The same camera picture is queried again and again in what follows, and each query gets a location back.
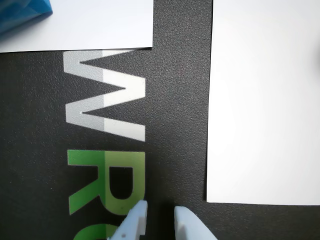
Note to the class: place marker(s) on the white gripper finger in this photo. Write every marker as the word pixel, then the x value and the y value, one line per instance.
pixel 132 225
pixel 187 227

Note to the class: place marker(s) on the blue paper box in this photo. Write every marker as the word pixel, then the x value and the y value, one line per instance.
pixel 20 12

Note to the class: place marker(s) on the dark printed mat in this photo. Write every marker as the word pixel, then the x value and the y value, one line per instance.
pixel 175 100

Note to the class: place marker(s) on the white sheet marked home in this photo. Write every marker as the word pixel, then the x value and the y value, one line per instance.
pixel 262 100

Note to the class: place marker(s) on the white sheet marked 1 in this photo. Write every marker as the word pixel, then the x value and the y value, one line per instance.
pixel 100 25

